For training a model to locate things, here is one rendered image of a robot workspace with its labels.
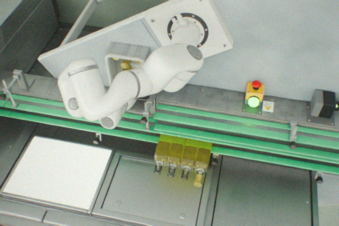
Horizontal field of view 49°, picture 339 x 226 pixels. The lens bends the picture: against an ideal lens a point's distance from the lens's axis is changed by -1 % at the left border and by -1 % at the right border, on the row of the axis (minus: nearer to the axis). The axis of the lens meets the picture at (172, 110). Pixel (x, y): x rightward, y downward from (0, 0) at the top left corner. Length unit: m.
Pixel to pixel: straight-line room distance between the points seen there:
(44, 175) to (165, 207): 0.57
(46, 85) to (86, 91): 0.90
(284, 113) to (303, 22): 0.40
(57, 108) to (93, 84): 0.81
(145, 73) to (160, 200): 0.73
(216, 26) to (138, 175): 0.75
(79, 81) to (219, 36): 0.61
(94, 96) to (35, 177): 0.86
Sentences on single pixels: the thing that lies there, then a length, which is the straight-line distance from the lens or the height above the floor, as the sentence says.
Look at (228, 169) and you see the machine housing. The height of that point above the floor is 0.96.
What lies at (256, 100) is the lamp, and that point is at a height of 0.85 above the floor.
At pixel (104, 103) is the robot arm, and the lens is 1.01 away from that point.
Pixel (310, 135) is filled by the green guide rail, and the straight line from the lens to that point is 1.62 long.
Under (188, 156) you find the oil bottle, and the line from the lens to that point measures 1.59.
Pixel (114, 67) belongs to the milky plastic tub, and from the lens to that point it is 1.68.
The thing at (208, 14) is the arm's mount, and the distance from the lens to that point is 1.39.
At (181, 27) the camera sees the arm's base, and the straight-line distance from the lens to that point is 1.38.
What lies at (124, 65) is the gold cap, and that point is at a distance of 1.62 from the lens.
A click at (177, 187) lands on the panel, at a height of 1.12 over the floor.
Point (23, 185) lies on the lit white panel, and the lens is 1.81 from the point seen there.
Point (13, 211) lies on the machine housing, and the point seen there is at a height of 1.38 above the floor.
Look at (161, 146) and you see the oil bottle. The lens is 1.62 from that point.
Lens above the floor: 1.95
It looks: 40 degrees down
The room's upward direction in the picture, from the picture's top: 164 degrees counter-clockwise
